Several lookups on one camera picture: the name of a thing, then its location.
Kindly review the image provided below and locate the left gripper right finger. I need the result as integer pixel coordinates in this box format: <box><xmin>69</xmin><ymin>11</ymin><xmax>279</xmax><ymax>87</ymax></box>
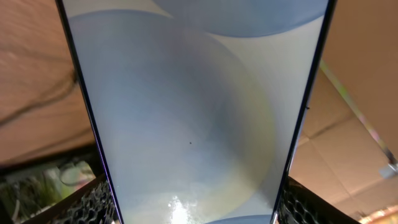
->
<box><xmin>276</xmin><ymin>177</ymin><xmax>359</xmax><ymax>224</ymax></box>

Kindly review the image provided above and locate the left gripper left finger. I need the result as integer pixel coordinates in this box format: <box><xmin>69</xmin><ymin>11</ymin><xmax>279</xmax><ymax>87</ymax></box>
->
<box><xmin>24</xmin><ymin>174</ymin><xmax>119</xmax><ymax>224</ymax></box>

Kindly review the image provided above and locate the blue Galaxy smartphone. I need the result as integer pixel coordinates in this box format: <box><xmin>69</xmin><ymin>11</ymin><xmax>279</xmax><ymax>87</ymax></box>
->
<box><xmin>57</xmin><ymin>0</ymin><xmax>336</xmax><ymax>224</ymax></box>

